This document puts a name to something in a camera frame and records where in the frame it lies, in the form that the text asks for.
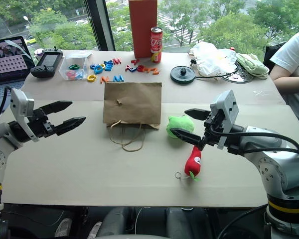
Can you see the small white purple cup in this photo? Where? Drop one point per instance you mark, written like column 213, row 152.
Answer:
column 38, row 53

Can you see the blue magnetic letter Q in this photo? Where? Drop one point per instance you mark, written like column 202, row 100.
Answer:
column 93, row 66

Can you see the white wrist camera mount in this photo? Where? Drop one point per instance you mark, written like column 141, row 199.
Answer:
column 229, row 109
column 20, row 104

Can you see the black chair back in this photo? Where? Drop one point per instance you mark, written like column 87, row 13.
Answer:
column 272, row 53

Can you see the dark rounded shape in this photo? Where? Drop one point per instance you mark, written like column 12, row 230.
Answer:
column 119, row 221

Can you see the brown paper bag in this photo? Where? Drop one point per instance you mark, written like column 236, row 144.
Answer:
column 133, row 104

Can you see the red drink can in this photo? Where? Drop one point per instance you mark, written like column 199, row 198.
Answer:
column 156, row 44

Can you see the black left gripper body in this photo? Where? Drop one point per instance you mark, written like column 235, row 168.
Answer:
column 41, row 124

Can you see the light green cloth pouch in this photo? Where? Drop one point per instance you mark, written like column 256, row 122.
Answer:
column 251, row 65

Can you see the white plastic bag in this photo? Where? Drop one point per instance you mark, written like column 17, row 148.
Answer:
column 209, row 58

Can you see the blue magnetic letter M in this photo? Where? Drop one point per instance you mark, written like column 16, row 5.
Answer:
column 118, row 79

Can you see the beige paper table cover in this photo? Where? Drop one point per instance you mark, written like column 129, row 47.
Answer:
column 189, row 92

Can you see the red magnetic letter M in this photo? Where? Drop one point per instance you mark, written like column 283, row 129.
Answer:
column 117, row 61

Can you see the yellow magnetic letter C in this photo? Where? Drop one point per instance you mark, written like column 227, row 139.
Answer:
column 91, row 78

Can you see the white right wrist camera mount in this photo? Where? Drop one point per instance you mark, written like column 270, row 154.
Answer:
column 229, row 109

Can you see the orange magnetic letter Z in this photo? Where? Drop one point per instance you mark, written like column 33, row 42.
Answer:
column 155, row 71

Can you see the person's bare forearm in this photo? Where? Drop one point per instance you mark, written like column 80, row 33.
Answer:
column 292, row 84

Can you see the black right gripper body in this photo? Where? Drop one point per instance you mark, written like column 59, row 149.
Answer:
column 214, row 124

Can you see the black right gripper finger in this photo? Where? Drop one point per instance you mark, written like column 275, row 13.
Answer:
column 188, row 136
column 199, row 114

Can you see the clear plastic box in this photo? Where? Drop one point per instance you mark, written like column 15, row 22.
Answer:
column 74, row 66

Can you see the black handheld controller with screen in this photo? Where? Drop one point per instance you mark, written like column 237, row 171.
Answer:
column 47, row 62

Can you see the green letter in box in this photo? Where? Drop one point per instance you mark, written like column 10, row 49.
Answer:
column 74, row 66

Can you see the red letter in box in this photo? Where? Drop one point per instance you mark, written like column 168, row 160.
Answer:
column 70, row 74

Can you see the dark window frame post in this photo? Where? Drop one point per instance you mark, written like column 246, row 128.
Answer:
column 102, row 25

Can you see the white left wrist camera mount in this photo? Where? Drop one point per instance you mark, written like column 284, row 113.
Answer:
column 20, row 104

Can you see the grey laptop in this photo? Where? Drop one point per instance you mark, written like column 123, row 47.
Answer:
column 5, row 62

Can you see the red magnetic letter S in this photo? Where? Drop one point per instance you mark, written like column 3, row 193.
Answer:
column 140, row 68

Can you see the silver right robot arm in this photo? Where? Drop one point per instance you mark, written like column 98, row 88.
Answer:
column 271, row 154

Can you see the red chili plush keychain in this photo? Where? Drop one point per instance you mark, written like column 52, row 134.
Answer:
column 193, row 163

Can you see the person in white t-shirt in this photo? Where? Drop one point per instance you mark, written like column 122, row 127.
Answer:
column 296, row 54

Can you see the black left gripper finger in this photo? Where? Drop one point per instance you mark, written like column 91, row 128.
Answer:
column 58, row 105
column 71, row 124

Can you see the green frog plush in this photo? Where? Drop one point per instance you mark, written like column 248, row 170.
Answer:
column 180, row 123

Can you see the white shoe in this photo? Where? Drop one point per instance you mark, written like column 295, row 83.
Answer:
column 63, row 227
column 94, row 230

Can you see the dark round glass plate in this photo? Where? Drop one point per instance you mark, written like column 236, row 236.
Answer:
column 239, row 78

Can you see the tall orange-red box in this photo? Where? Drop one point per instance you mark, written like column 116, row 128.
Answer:
column 142, row 27

